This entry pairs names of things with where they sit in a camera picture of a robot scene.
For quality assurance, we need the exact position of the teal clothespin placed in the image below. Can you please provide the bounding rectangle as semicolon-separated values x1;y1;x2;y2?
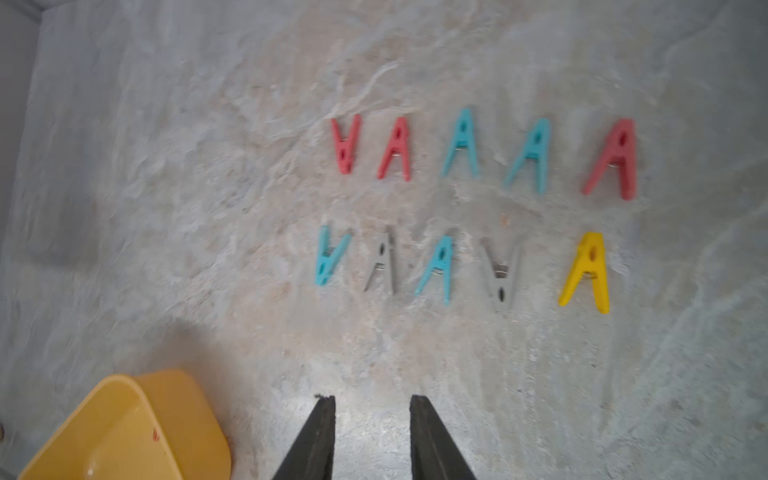
441;108;480;178
503;118;551;194

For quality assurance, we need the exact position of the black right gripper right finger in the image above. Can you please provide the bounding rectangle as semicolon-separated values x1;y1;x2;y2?
410;395;476;479

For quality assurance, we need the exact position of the grey clothespin tray top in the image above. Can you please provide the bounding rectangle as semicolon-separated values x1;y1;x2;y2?
363;228;395;296

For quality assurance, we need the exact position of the teal clothespin tray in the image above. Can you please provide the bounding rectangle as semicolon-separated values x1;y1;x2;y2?
315;225;352;286
415;235;453;305

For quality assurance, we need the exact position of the yellow plastic storage tray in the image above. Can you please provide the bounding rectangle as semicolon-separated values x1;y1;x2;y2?
19;369;232;479

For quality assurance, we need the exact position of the teal clothespin tray top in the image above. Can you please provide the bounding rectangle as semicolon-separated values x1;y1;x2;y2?
315;225;352;286

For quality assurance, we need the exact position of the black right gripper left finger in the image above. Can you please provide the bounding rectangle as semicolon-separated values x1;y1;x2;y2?
273;396;336;480

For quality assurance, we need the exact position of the grey clothespin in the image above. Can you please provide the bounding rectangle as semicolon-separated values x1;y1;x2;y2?
479;237;522;314

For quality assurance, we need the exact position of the yellow clothespin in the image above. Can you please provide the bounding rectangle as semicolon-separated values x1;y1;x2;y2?
558;232;611;314

